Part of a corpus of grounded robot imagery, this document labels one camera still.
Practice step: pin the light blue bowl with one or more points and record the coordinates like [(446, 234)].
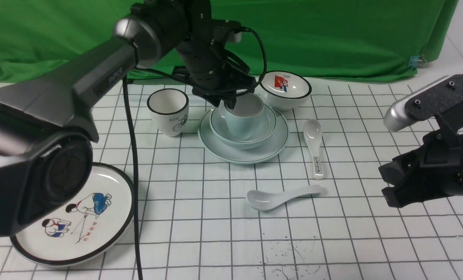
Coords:
[(264, 130)]

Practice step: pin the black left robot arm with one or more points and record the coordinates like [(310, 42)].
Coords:
[(46, 124)]

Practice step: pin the plain white ceramic spoon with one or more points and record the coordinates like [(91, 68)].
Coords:
[(265, 201)]

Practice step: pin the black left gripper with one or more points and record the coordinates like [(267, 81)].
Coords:
[(211, 74)]

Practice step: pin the green backdrop cloth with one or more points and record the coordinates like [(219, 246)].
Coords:
[(357, 40)]

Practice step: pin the white black-rimmed cartoon plate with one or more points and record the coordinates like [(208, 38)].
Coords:
[(86, 226)]

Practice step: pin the light blue plate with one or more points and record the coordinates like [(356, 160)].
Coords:
[(261, 153)]

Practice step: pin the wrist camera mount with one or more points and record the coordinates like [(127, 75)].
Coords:
[(442, 97), (225, 31)]

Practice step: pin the white bowl with flag picture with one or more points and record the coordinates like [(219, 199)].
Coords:
[(284, 90)]

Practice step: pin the blue binder clip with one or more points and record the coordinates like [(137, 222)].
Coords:
[(416, 62)]

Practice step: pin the white cup with bicycle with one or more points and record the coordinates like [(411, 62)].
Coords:
[(169, 110)]

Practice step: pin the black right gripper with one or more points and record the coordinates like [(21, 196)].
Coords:
[(433, 171)]

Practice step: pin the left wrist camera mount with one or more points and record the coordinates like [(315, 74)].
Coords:
[(225, 31)]

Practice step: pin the white spoon with printed handle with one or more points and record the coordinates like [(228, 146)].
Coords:
[(313, 137)]

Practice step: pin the light blue cup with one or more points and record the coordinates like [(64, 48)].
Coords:
[(244, 118)]

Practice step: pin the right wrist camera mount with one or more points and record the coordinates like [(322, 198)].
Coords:
[(442, 97)]

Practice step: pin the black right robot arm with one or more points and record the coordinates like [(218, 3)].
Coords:
[(433, 171)]

